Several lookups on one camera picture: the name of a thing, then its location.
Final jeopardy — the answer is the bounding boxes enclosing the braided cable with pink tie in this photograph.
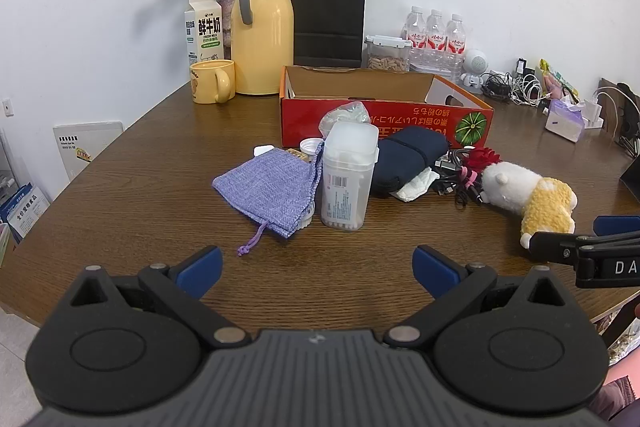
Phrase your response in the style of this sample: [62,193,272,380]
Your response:
[430,159,488,208]

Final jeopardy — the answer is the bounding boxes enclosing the small white robot toy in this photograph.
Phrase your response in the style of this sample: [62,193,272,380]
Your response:
[460,48,490,94]

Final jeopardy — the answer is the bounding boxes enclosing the blue and white boxes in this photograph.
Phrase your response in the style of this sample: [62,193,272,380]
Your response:
[0,184,51,245]

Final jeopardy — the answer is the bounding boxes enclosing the white milk carton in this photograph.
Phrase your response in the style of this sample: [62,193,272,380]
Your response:
[184,0,224,68]

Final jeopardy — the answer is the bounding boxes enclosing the white flat panel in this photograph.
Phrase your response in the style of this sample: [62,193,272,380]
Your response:
[52,121,125,182]

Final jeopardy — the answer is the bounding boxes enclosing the yellow mug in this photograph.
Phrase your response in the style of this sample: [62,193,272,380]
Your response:
[190,59,236,105]

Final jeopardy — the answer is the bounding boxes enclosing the yellow thermos jug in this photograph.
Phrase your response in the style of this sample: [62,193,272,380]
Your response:
[230,0,295,96]

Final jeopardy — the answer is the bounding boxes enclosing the purple drawstring pouch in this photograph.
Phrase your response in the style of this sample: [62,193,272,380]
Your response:
[212,148,325,257]

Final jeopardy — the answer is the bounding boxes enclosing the red cardboard box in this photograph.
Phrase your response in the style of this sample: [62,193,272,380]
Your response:
[279,65,495,149]

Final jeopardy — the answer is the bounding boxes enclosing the black usb cable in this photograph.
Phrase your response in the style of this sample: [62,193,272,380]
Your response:
[435,147,473,170]

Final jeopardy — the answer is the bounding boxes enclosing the black flat object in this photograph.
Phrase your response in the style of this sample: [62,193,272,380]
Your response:
[619,152,640,202]

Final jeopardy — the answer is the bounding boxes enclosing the yellow green snack packet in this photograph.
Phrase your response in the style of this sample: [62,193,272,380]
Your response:
[537,58,581,100]

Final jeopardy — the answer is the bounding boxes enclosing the pink glass vase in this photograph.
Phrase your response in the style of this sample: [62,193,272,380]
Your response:
[214,0,240,60]

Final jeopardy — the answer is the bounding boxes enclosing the white and yellow plush toy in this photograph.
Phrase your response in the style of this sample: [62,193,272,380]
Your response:
[480,161,579,249]

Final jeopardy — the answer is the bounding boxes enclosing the clear cotton swab container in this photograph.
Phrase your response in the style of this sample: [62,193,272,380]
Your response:
[320,122,380,231]

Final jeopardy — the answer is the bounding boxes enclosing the navy fabric pouch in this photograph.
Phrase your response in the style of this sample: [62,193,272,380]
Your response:
[370,125,451,198]

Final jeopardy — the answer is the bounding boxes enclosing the brown board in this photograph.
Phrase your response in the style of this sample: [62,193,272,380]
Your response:
[597,78,640,148]

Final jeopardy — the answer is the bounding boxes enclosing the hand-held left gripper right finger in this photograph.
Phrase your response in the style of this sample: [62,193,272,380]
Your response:
[384,244,563,349]

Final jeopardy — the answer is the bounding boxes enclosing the white bottle cap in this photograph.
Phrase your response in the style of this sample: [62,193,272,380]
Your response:
[299,138,326,162]

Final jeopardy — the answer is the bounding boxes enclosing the white charging cable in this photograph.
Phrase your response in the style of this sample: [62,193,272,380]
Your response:
[590,87,636,138]

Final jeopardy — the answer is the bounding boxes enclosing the clear nut container white lid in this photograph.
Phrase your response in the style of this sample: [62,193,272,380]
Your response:
[364,35,412,72]

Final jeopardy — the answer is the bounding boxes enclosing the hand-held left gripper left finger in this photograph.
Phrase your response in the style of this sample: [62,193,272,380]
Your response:
[70,245,252,349]

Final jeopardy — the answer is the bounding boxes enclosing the purple tissue pack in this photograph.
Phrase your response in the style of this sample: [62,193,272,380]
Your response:
[545,98,587,142]

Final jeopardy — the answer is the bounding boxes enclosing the red fabric flower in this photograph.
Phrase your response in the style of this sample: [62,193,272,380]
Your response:
[462,146,503,172]

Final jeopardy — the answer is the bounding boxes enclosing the white charger plug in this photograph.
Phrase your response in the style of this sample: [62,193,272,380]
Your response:
[584,102,605,129]

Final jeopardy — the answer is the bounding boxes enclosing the white crumpled tissue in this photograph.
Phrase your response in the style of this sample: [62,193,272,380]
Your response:
[390,166,441,202]

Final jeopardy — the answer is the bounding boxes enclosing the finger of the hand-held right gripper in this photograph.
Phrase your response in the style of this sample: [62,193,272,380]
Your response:
[529,231,583,266]
[593,215,640,238]

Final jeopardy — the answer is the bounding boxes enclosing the iridescent plastic bag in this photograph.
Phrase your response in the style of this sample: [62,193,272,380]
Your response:
[319,102,372,138]

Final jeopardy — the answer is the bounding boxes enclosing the tangle of charger cables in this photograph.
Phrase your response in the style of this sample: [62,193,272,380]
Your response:
[481,69,548,108]

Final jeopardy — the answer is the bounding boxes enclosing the person's clothing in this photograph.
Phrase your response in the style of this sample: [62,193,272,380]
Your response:
[590,302,640,423]

